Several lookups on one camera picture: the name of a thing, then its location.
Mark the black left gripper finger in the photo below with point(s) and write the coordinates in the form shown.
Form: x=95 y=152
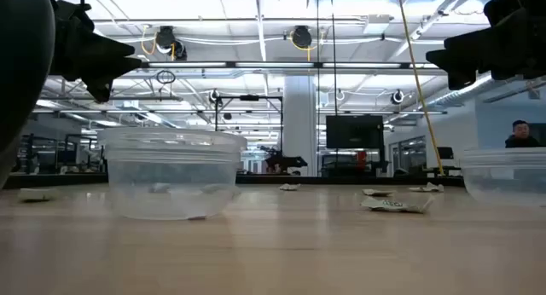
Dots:
x=106 y=56
x=100 y=86

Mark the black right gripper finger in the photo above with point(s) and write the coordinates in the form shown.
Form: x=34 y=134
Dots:
x=462 y=79
x=469 y=52

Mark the white green-print sweetener packet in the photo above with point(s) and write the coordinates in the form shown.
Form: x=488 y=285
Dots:
x=394 y=204

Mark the black background robot arm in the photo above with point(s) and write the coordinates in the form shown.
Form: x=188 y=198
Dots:
x=283 y=161

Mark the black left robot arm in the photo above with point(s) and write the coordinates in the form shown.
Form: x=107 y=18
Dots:
x=21 y=73

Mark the yellow slanted pole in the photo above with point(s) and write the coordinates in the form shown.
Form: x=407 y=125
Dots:
x=420 y=90

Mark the large clear plastic bin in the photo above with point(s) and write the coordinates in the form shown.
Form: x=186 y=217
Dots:
x=128 y=158

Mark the person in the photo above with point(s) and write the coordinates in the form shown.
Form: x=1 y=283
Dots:
x=521 y=137

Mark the black background workstation shelving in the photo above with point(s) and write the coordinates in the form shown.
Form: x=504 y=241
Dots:
x=51 y=156

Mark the black monitor screen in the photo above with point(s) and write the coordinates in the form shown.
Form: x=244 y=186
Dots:
x=354 y=132

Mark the red background object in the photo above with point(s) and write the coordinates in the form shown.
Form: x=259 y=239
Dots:
x=361 y=159

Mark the overhead light bar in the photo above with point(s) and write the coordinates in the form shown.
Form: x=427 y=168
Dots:
x=273 y=65

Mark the white building column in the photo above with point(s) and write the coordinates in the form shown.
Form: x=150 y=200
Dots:
x=300 y=124

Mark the silver ventilation duct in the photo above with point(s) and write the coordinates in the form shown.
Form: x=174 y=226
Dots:
x=460 y=94

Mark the black table edge rail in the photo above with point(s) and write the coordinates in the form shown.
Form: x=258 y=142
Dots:
x=64 y=180

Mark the black metal frame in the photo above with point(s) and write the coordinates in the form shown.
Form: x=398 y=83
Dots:
x=249 y=98

